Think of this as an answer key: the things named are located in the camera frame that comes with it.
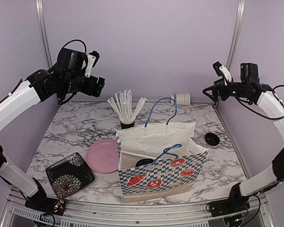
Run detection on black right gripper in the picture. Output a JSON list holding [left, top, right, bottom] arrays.
[[202, 78, 249, 103]]

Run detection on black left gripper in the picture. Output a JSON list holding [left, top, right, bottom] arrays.
[[62, 73, 105, 96]]

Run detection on stack of white paper cups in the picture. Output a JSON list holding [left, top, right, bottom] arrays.
[[170, 93, 191, 106]]

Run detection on stack of black lids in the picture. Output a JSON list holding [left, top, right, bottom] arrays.
[[205, 132, 220, 146]]

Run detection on blue checkered paper bag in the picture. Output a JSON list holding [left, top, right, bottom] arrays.
[[115, 96, 209, 203]]

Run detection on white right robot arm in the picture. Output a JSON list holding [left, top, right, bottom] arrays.
[[203, 81, 284, 212]]

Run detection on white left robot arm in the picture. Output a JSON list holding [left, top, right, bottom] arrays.
[[0, 69, 62, 210]]

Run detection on bundle of wrapped white straws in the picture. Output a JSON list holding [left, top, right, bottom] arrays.
[[107, 89, 147, 124]]

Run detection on black cup holding straws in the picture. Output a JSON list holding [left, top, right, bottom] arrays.
[[120, 120, 135, 129]]

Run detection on pink round plate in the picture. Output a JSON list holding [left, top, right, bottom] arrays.
[[85, 140, 119, 174]]

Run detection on black floral square plate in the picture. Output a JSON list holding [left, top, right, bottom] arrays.
[[45, 152, 95, 199]]

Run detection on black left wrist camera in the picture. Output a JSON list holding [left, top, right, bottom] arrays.
[[56, 48, 100, 78]]

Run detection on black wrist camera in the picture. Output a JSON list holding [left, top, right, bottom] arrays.
[[56, 48, 100, 78], [212, 61, 260, 86]]

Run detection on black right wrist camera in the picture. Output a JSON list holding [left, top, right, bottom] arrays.
[[212, 61, 260, 86]]

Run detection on right aluminium frame post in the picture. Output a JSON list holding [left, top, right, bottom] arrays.
[[226, 0, 246, 70]]

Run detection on aluminium frame post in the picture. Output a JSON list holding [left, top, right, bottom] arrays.
[[226, 0, 246, 70], [35, 0, 53, 68]]

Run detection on left aluminium frame post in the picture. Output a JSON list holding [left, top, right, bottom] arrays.
[[35, 0, 53, 68]]

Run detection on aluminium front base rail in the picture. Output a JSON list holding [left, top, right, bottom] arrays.
[[0, 189, 275, 227]]

